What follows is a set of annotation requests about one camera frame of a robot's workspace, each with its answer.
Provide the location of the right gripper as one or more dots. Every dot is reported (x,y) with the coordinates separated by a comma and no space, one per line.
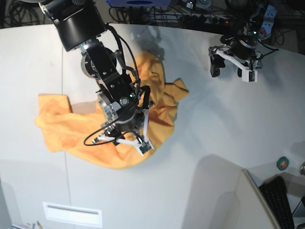
(123,127)

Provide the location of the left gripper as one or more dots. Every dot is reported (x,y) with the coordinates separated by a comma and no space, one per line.
(242,48)

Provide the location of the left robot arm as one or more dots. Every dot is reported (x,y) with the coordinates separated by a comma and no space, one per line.
(257,22)

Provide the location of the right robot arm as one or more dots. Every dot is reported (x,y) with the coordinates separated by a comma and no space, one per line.
(80,25)

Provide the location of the green tape roll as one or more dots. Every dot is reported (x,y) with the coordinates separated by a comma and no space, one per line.
(282,163)

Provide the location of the white table slot plate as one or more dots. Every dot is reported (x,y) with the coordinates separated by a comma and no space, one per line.
(73,215)

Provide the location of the white partition panel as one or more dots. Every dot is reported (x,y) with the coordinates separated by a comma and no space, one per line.
(224,196)

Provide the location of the black keyboard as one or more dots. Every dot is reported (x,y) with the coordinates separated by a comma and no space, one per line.
(275,194)

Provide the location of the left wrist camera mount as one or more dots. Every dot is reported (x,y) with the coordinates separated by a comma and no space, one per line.
(248,74)

